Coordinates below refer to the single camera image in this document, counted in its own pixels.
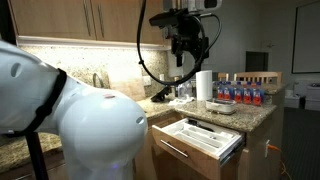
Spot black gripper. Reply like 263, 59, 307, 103
149, 9, 209, 67

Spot wooden kitchen drawer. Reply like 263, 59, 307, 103
152, 125, 245, 180

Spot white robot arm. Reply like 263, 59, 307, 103
0, 40, 148, 180

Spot white paper towel roll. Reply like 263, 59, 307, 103
196, 70, 212, 101

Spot pack of water bottles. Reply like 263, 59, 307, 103
217, 81, 264, 106

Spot white cutlery tray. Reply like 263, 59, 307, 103
162, 118, 244, 160

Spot wooden chair back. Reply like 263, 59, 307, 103
233, 71, 282, 84

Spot wooden upper cabinets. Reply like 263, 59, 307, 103
9, 0, 168, 46

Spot black tripod pole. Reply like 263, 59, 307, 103
25, 133, 49, 180

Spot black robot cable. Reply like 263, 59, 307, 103
136, 0, 222, 86

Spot white board on wall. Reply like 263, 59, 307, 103
292, 1, 320, 74

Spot orange power cord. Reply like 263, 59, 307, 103
267, 143, 293, 180

